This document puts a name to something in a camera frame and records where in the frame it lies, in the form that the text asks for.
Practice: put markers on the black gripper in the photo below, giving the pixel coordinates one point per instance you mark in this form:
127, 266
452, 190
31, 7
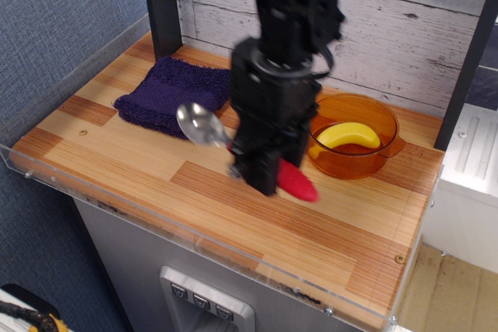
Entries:
274, 104

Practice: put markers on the red handled metal spoon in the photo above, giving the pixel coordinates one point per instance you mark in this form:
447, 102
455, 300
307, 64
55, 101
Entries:
203, 127

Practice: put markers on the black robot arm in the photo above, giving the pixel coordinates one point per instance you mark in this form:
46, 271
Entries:
294, 29

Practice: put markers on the yellow toy banana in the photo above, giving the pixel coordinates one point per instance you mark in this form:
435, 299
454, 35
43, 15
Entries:
344, 134

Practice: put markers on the orange transparent plastic pot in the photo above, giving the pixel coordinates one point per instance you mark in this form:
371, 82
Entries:
351, 161

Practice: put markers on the purple folded cloth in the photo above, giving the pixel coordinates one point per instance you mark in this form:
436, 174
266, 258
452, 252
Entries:
170, 83

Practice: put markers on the silver toy fridge cabinet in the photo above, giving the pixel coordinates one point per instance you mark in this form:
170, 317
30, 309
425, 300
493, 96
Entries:
133, 256

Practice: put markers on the silver dispenser button panel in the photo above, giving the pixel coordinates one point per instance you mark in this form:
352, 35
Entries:
195, 306

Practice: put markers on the white toy sink counter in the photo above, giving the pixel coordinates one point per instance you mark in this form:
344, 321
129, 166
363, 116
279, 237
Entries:
461, 219

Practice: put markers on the clear acrylic table guard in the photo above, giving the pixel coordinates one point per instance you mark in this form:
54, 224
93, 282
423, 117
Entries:
347, 255

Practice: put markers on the yellow black object corner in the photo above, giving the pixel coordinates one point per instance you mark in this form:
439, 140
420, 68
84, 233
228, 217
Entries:
22, 310

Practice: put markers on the dark grey left post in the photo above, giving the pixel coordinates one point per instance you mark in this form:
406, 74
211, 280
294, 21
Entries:
165, 27

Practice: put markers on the dark grey post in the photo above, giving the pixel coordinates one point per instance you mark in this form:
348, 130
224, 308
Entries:
474, 55
165, 27

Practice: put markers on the dark grey right post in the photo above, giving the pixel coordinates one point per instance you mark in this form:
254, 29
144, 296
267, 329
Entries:
474, 55

